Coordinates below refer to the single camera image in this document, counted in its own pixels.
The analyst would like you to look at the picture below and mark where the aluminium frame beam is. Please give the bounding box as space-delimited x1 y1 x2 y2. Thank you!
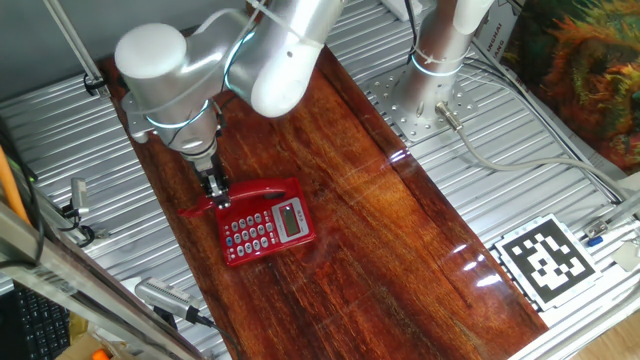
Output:
0 199 206 360

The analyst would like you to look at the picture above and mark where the red telephone base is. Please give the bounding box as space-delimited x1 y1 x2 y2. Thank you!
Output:
215 187 318 268

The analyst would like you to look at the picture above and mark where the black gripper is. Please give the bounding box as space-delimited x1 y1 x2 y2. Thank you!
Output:
192 153 234 211

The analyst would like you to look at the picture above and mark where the silver camera with grille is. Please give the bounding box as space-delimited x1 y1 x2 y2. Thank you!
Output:
133 277 202 324

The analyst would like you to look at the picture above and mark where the grey cable with metal connector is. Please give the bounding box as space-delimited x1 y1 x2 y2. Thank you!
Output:
434 101 640 201

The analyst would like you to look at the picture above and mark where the small metal corner bracket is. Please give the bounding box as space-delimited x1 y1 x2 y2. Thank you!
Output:
583 218 609 240

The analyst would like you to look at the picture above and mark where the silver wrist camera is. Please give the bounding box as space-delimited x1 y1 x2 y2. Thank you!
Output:
121 92 156 145

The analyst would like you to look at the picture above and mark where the glossy wood-grain board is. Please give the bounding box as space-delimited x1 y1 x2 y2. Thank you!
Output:
98 44 550 360

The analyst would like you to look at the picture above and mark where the black computer keyboard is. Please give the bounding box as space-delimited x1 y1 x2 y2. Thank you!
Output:
12 284 71 360

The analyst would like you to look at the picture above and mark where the aluminium frame pole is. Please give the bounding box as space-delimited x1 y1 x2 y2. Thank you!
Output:
42 0 110 97

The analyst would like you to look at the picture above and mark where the colourful painted poster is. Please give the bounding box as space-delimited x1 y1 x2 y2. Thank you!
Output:
499 0 640 174

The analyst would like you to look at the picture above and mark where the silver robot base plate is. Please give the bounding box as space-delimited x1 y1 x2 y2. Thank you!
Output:
367 64 479 144

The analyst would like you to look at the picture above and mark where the white square pad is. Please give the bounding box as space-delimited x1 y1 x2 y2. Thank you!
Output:
611 241 640 273

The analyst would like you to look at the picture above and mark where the orange pole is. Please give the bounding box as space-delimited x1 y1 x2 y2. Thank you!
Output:
0 147 31 226

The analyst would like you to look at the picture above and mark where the metal clamp tool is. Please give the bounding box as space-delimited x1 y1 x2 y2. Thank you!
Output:
69 177 91 217

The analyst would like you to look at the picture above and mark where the brown cardboard box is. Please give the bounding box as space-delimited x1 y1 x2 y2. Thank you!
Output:
54 329 131 360

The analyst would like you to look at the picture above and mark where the red telephone handset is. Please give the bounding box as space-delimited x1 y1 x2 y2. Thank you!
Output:
177 177 301 220

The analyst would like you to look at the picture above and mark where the black white fiducial marker board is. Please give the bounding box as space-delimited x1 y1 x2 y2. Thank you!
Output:
492 213 604 312

